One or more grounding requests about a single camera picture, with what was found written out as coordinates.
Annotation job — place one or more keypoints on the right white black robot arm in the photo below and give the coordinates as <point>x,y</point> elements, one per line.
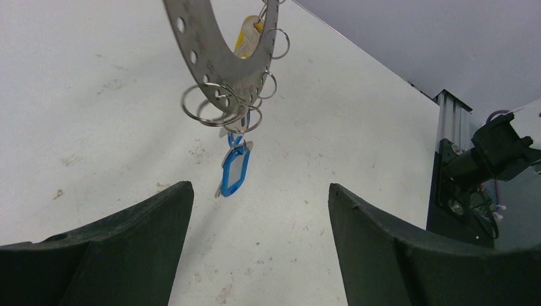
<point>502,148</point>

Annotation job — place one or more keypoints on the blue capped key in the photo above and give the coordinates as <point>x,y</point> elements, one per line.
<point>235,166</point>
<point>233,132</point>

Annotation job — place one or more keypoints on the round metal keyring disc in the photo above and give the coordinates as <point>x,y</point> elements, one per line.
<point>226,86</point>

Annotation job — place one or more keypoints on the yellow key tag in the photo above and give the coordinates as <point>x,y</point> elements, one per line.
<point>249,36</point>

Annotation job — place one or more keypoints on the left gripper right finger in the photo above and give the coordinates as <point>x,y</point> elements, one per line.
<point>385,260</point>

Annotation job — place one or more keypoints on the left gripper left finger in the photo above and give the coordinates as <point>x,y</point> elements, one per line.
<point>127,258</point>

